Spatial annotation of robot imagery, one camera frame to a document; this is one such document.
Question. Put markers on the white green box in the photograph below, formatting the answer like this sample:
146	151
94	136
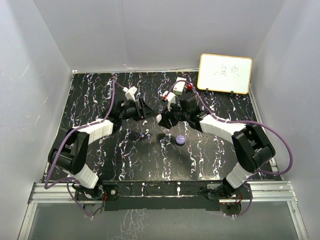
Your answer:
179	87

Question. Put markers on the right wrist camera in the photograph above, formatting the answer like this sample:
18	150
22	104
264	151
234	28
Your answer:
169	98

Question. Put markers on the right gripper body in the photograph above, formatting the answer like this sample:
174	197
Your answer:
177	113

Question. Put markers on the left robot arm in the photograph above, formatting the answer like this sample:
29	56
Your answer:
69	150

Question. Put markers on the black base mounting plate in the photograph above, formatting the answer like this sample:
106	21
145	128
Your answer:
158	195

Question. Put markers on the white earbud charging case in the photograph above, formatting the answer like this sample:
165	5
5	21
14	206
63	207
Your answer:
158	118

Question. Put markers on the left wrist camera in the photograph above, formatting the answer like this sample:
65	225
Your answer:
129	93

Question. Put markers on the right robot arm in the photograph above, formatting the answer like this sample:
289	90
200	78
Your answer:
252	147

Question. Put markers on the white whiteboard yellow frame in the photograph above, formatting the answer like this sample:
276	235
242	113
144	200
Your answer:
223	73

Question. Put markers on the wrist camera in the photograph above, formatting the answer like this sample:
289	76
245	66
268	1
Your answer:
169	98
129	93

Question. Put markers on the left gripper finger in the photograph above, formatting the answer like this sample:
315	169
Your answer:
147	112
142	103

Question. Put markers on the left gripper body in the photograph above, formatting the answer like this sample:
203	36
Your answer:
131	112

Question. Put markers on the aluminium frame rail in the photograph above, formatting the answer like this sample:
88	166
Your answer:
262	191

